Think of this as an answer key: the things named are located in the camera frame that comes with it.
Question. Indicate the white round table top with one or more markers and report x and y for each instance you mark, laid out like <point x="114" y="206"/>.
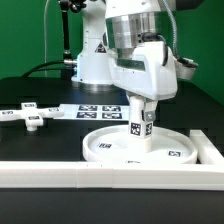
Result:
<point x="114" y="145"/>

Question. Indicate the white cross-shaped table base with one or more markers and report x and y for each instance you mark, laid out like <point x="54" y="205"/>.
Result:
<point x="31" y="114"/>

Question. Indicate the white sheet with markers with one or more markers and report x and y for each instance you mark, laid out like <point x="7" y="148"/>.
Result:
<point x="95" y="112"/>

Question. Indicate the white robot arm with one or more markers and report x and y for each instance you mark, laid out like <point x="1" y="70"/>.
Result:
<point x="124" y="47"/>

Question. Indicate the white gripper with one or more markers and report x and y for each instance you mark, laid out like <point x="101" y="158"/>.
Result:
<point x="151" y="74"/>

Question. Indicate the white L-shaped fence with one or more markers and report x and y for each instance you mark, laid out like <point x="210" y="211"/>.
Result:
<point x="207" y="174"/>

